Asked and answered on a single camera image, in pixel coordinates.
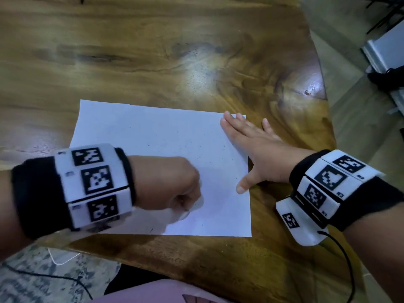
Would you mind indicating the person's right hand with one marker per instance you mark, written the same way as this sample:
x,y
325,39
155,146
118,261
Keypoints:
x,y
271,160

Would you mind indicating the person's left hand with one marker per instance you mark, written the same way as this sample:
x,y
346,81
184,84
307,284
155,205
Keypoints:
x,y
161,182

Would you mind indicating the person's right little finger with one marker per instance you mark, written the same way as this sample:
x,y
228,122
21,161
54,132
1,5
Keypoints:
x,y
270,130

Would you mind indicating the person's right thumb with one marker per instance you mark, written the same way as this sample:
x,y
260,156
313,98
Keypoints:
x,y
247,182

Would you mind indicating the person's left fingers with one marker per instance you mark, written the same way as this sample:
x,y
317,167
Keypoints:
x,y
189,194

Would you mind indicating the person's right middle finger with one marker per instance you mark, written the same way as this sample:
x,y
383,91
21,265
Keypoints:
x,y
238,124

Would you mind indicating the small white eraser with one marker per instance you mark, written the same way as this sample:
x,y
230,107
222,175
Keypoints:
x,y
193,208

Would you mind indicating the white paper sheet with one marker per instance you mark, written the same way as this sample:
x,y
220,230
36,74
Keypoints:
x,y
151,132

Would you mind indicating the person's right forearm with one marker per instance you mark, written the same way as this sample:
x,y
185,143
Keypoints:
x,y
378,249

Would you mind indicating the person's left forearm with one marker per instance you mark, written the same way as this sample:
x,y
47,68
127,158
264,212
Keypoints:
x,y
8,214

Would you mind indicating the white marker-tag wrist band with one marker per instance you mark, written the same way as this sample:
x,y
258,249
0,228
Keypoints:
x,y
331,178
94,182

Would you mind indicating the black fabric wristband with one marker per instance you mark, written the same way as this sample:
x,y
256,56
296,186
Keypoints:
x,y
369,201
34,195

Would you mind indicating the black bag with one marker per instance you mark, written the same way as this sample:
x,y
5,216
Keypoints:
x,y
386,79

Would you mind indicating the white cabinet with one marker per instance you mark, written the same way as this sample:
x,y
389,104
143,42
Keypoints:
x,y
386,48

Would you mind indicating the black chair legs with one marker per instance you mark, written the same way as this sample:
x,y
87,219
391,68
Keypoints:
x,y
383,14

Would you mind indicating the grey patterned rug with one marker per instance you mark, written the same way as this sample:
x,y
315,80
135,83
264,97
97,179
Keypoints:
x,y
28,283

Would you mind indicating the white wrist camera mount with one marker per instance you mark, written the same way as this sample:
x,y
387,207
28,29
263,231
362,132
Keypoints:
x,y
303,230

